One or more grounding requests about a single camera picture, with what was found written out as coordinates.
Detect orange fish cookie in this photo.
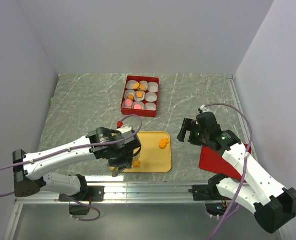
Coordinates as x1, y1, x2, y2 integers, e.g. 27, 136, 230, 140
132, 160, 141, 168
159, 138, 170, 149

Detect round tan cookie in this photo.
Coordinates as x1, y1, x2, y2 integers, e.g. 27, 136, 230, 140
127, 94, 135, 101
133, 82, 140, 90

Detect purple cable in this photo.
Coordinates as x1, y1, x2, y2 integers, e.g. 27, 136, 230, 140
0, 114, 143, 222
206, 103, 253, 240

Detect aluminium rail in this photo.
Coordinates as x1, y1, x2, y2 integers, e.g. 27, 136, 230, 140
15, 181, 259, 205
226, 74, 254, 151

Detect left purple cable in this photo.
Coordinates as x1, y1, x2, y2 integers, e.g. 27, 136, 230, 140
0, 114, 143, 222

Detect flower cookie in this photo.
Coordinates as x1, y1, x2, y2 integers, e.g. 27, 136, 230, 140
136, 91, 144, 98
138, 84, 146, 91

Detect aluminium rail right side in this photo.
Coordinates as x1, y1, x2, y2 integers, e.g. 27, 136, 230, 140
226, 74, 254, 151

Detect white paper cup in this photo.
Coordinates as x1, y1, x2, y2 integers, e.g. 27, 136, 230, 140
145, 92, 158, 103
139, 81, 148, 92
121, 99, 134, 110
126, 80, 139, 90
148, 82, 159, 93
132, 101, 145, 111
134, 90, 146, 102
144, 102, 157, 111
124, 89, 135, 100

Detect metal tongs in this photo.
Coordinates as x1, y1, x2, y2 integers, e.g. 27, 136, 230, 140
112, 168, 124, 178

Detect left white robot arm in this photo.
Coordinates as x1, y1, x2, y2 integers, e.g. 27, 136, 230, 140
12, 127, 142, 201

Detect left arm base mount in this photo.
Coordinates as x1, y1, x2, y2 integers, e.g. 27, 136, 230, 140
58, 186, 105, 222

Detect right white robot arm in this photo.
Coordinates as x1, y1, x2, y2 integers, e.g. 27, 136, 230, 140
177, 111, 296, 234

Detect red box lid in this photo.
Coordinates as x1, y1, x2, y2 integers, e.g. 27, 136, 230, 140
199, 146, 242, 181

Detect pink round cookie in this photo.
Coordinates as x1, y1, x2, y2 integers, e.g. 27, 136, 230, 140
124, 99, 133, 109
133, 104, 142, 110

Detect yellow tray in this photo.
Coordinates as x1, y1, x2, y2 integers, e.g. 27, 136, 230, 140
109, 131, 173, 174

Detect aluminium rail front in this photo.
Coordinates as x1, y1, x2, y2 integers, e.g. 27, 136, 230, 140
15, 181, 259, 205

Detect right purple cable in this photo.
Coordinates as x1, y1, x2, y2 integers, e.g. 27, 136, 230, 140
206, 103, 253, 240

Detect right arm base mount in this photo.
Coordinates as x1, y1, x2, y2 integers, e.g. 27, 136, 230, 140
188, 184, 231, 220

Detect red cookie box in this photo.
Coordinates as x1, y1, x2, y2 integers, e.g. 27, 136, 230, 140
120, 75, 160, 118

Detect round tan cookie top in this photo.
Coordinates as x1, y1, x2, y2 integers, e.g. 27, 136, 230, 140
133, 82, 140, 90

